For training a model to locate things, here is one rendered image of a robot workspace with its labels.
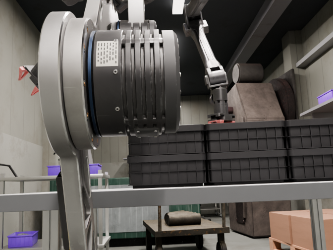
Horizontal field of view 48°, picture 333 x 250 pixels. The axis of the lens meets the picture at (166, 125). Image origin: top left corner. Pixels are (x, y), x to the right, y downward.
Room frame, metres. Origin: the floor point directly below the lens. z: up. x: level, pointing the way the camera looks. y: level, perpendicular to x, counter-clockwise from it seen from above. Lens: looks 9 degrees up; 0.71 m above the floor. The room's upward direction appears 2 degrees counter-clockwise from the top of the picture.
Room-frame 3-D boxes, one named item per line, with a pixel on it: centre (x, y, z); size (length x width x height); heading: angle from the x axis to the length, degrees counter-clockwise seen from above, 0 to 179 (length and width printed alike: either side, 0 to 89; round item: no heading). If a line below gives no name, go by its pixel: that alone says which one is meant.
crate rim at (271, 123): (1.57, -0.30, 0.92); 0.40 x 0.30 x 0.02; 177
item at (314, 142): (1.56, -0.60, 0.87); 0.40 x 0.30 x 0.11; 177
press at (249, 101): (5.45, -1.27, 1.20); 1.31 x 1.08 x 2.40; 2
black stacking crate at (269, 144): (1.57, -0.30, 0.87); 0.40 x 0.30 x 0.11; 177
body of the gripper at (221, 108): (1.47, -0.22, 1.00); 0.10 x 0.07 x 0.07; 132
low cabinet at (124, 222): (5.64, 0.58, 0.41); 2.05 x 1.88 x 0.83; 2
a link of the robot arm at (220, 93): (1.47, -0.22, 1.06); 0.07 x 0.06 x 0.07; 2
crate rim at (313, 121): (1.56, -0.60, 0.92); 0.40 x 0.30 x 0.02; 177
